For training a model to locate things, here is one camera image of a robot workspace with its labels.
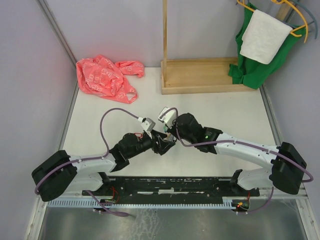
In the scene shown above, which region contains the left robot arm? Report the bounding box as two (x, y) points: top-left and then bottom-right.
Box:
(31, 130), (176, 202)

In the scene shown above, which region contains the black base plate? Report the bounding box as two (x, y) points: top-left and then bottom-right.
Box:
(92, 176), (260, 203)

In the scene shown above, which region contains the yellow hanger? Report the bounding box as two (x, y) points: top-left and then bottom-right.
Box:
(236, 0), (310, 44)

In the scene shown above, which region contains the grey cable duct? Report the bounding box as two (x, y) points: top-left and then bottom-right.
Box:
(47, 197), (235, 210)

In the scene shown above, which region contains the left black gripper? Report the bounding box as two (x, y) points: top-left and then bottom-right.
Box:
(127, 129), (175, 159)

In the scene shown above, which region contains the green shirt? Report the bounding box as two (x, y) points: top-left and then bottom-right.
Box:
(228, 2), (306, 90)

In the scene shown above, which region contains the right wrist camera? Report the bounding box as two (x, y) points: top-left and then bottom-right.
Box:
(158, 106), (178, 128)

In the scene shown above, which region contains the silver key holder blue handle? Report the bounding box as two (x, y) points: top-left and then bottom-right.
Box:
(163, 126), (177, 142)

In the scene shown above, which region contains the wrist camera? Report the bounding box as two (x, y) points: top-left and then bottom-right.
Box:
(137, 116), (156, 138)
(158, 106), (178, 128)

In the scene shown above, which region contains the grey-blue hanger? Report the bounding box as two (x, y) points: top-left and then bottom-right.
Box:
(271, 0), (318, 40)

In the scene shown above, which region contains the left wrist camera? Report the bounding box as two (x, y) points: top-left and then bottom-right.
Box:
(137, 116), (156, 138)

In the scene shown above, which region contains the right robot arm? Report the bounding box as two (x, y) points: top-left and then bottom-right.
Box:
(158, 111), (307, 196)

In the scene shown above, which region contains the wooden rack frame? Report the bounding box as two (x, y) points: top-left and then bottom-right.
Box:
(161, 0), (253, 95)

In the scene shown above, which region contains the white towel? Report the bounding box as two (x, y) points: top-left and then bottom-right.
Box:
(240, 9), (293, 65)

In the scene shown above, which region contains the pink patterned cloth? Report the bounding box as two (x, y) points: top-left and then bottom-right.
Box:
(76, 54), (145, 104)

